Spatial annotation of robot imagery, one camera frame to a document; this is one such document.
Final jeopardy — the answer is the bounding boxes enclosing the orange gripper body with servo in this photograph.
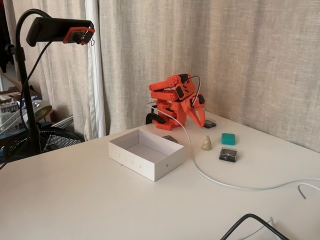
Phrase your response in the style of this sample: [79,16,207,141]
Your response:
[179,93,207,115]

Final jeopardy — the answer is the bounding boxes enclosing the orange fixed gripper finger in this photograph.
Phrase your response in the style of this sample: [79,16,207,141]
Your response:
[185,108,204,130]

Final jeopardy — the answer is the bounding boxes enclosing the orange moving gripper finger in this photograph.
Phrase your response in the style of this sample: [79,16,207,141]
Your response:
[197,105,207,127]

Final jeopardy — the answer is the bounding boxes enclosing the green cube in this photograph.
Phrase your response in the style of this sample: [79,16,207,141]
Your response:
[221,132,237,146]

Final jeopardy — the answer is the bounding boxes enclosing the white cardboard bin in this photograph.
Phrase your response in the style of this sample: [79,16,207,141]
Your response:
[107,128,186,183]

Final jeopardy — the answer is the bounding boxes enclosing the black box with clear lid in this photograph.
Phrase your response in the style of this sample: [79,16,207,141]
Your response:
[218,146,239,164]
[203,119,218,130]
[161,135,179,144]

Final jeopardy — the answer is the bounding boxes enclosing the beige stone figurine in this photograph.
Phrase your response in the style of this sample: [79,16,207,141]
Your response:
[201,135,213,152]

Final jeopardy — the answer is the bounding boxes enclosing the black table clamp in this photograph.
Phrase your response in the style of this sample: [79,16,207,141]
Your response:
[145,112,167,125]

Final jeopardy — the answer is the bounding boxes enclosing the white sheer curtain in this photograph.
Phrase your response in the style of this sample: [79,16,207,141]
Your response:
[84,0,108,141]

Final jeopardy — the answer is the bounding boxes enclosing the black floor fan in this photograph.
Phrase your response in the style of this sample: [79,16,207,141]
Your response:
[4,125,86,161]

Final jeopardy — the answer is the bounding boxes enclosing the olive lamp head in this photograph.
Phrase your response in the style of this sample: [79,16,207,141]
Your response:
[31,99,53,124]

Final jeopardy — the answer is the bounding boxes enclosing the black phone holder clamp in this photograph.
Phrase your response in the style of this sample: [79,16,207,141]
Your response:
[25,16,95,47]

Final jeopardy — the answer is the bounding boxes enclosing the brown cardboard box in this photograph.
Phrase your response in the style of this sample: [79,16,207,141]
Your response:
[0,72,43,106]

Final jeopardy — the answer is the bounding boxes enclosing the robot arm servo wires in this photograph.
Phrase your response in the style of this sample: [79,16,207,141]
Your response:
[186,75,203,107]

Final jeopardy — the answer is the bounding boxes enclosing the long white cable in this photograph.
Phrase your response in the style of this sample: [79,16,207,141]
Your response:
[146,100,320,192]

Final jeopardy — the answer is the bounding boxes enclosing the thick black cable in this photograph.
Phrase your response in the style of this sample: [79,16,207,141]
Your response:
[219,213,292,240]

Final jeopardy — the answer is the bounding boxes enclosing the white cable end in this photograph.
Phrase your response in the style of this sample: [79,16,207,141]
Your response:
[297,183,320,200]

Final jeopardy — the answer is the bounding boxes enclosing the orange mounted camera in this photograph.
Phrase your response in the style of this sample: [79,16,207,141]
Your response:
[62,26,96,47]

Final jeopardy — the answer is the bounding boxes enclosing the thin black camera cable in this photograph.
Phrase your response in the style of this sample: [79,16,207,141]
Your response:
[19,39,57,131]

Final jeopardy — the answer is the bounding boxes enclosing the black gooseneck camera stand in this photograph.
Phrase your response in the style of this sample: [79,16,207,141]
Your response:
[4,8,50,155]

